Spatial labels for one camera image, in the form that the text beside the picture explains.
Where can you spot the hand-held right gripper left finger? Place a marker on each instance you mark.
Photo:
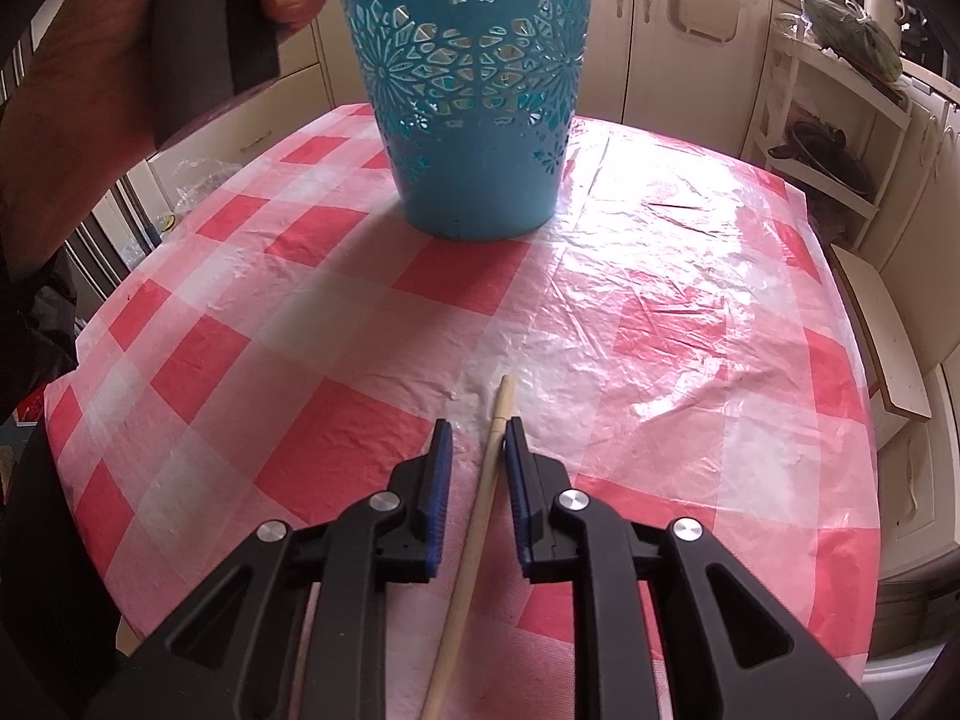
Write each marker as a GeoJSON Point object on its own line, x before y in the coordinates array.
{"type": "Point", "coordinates": [436, 510]}

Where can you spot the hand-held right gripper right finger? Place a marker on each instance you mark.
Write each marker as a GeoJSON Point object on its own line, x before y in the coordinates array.
{"type": "Point", "coordinates": [523, 502]}

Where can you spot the beige chopstick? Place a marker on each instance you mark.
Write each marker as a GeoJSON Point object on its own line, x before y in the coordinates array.
{"type": "Point", "coordinates": [480, 495]}

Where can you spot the blue cutout plastic basket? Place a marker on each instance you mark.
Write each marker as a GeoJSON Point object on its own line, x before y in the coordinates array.
{"type": "Point", "coordinates": [472, 180]}

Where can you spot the person's left forearm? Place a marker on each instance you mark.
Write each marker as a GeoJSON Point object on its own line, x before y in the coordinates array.
{"type": "Point", "coordinates": [37, 330]}

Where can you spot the person's left hand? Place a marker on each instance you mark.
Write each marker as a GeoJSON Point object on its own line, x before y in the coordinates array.
{"type": "Point", "coordinates": [90, 90]}

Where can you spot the cream kitchen cabinet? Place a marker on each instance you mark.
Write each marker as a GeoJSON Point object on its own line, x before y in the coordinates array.
{"type": "Point", "coordinates": [247, 127]}
{"type": "Point", "coordinates": [922, 240]}
{"type": "Point", "coordinates": [645, 52]}

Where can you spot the red white checked tablecloth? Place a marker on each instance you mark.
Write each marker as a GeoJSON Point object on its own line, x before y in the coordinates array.
{"type": "Point", "coordinates": [645, 315]}

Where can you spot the wooden stool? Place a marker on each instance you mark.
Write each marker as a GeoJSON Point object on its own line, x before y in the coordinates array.
{"type": "Point", "coordinates": [881, 330]}

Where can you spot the dark lidded pan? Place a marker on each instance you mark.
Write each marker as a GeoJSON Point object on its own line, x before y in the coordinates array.
{"type": "Point", "coordinates": [825, 157]}

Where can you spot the white shelf rack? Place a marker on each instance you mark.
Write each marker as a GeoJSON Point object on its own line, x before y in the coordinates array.
{"type": "Point", "coordinates": [784, 90]}

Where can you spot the green cloth cover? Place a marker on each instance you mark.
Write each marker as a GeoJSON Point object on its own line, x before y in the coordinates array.
{"type": "Point", "coordinates": [851, 34]}

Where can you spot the white teapot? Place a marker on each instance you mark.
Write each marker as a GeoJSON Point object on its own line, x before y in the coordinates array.
{"type": "Point", "coordinates": [883, 7]}

